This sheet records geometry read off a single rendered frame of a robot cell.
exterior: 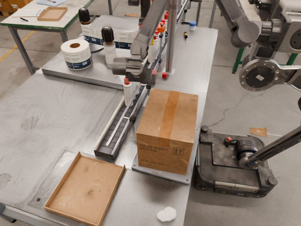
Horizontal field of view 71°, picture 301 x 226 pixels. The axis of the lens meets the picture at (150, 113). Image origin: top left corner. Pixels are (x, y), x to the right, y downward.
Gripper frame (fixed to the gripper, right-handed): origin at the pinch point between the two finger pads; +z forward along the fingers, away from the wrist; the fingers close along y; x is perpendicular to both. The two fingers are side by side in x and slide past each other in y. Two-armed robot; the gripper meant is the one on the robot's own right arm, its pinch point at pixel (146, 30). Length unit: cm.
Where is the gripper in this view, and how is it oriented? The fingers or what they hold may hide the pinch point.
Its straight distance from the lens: 143.7
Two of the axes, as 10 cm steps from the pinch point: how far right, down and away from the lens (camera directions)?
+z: 0.0, 7.0, 7.1
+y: -1.5, 7.1, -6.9
